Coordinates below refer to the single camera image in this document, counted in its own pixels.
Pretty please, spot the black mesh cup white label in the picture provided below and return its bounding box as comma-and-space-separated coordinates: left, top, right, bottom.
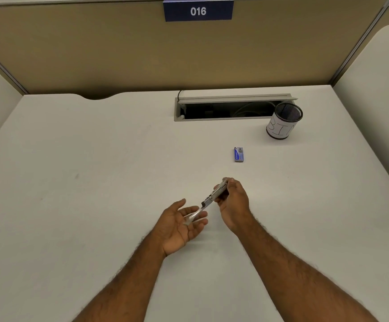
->
266, 102, 303, 140

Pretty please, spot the person's left hand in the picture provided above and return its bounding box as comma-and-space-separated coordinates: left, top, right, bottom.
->
152, 199, 209, 258

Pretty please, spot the person's right forearm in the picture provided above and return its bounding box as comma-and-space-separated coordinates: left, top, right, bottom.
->
233, 211, 379, 322

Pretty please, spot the silver metal stapler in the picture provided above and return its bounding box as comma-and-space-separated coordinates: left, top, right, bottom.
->
183, 179, 229, 227

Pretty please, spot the person's left forearm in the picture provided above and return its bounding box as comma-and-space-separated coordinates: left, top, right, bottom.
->
73, 231, 168, 322

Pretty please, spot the grey desk cable tray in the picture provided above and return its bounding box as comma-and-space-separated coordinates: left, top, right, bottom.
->
174, 93, 299, 122

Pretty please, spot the blue number sign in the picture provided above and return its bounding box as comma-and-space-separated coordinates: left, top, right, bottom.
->
163, 0, 234, 22

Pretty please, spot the person's right hand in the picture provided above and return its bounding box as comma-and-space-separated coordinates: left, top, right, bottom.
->
215, 177, 254, 235

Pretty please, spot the grey partition post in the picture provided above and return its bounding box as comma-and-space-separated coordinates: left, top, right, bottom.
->
0, 42, 30, 95
330, 0, 389, 86

